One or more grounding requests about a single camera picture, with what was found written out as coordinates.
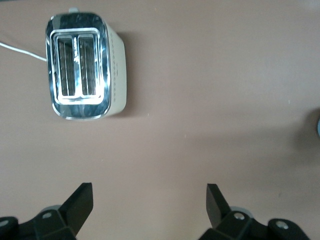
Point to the dark object at edge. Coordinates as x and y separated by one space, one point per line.
318 127

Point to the white chrome toaster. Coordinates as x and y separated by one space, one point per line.
77 110

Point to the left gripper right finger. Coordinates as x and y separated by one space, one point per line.
220 212

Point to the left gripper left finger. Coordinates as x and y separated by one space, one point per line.
77 210

